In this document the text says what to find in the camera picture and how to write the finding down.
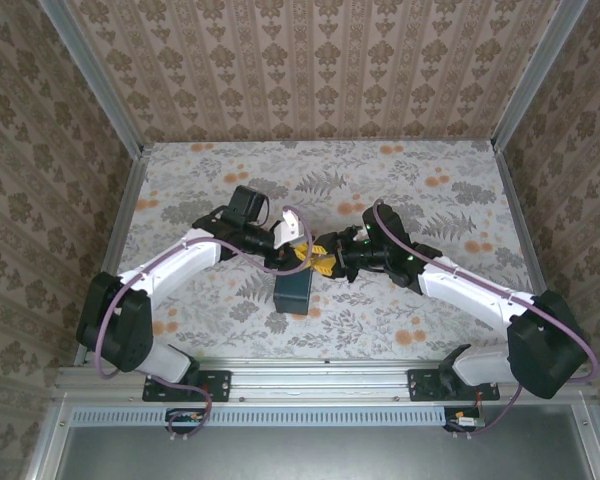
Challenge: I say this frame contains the dark teal box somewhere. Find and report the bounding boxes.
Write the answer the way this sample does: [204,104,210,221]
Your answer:
[272,268,315,315]

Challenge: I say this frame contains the floral patterned table cover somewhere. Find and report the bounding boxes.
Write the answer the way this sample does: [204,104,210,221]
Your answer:
[114,140,536,362]

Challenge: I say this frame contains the small electronics board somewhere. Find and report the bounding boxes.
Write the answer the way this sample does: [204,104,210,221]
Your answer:
[165,408,207,435]
[443,406,487,435]

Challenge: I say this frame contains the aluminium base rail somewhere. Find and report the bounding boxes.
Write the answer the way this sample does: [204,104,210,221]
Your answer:
[53,357,597,402]

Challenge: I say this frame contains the aluminium side rail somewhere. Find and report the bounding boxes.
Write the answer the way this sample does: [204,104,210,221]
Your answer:
[490,139,551,301]
[74,144,151,367]

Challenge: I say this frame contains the grey slotted cable duct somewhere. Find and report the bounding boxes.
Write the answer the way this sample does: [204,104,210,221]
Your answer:
[72,405,447,428]

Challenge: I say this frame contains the aluminium frame post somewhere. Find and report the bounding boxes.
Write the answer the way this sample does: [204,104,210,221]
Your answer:
[492,0,590,151]
[36,0,145,154]

